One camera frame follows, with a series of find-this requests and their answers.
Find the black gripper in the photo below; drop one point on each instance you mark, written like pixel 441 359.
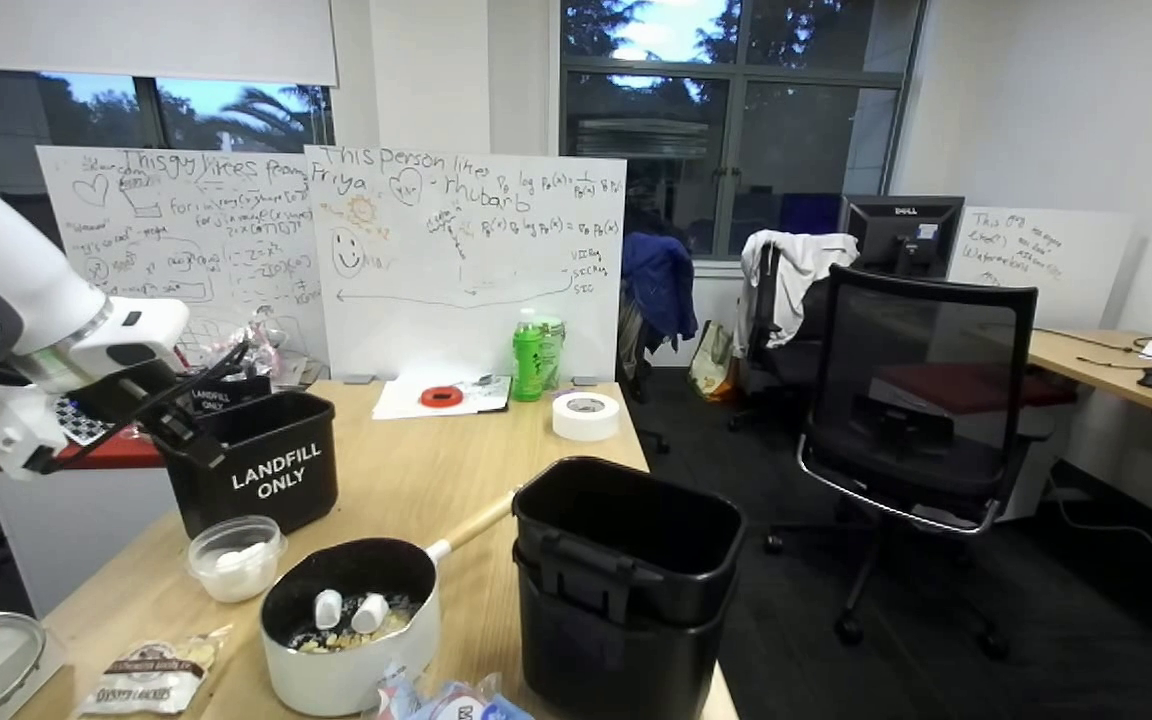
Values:
pixel 149 387

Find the black bin landfill only print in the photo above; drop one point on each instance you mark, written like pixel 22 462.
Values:
pixel 271 480

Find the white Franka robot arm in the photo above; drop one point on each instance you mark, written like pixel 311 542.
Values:
pixel 1 266

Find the crumpled clear plastic bag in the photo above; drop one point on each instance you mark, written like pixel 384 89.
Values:
pixel 249 346

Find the checkerboard calibration board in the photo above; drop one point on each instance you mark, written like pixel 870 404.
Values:
pixel 90 427

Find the clear plastic cup white contents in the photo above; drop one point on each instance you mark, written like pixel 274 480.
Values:
pixel 237 564

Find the white cabinet red top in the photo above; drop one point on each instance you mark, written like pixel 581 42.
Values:
pixel 70 534

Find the whiteboard with dense writing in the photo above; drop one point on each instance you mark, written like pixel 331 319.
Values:
pixel 188 226

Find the white paper sheet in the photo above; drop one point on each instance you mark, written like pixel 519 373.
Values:
pixel 403 403

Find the small clear snack packet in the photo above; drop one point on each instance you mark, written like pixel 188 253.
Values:
pixel 158 681

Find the window behind whiteboards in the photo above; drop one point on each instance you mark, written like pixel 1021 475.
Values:
pixel 203 113

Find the whiteboard with smiley drawing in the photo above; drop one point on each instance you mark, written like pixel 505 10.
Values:
pixel 469 266

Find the green wipes canister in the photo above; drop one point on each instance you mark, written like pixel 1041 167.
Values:
pixel 538 359

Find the white roller blind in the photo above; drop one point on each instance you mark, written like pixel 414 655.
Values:
pixel 136 36

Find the blue white snack bag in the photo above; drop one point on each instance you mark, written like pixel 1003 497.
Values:
pixel 448 703

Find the white tape roll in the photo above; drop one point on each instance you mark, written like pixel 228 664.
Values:
pixel 586 419

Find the blue jacket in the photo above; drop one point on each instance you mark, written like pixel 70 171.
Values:
pixel 658 284

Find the colourful paper bag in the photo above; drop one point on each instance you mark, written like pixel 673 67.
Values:
pixel 714 361

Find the dark framed window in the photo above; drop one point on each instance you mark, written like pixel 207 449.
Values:
pixel 738 121

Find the white cloth on chair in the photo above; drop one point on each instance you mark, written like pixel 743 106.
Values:
pixel 799 262

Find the black mesh office chair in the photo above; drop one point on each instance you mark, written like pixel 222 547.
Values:
pixel 916 387

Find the small black monitor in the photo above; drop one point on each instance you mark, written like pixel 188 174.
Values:
pixel 907 238

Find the small leaning whiteboard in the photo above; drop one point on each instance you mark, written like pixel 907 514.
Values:
pixel 1041 262

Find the long wooden office desk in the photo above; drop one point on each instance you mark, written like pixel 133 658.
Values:
pixel 1120 367

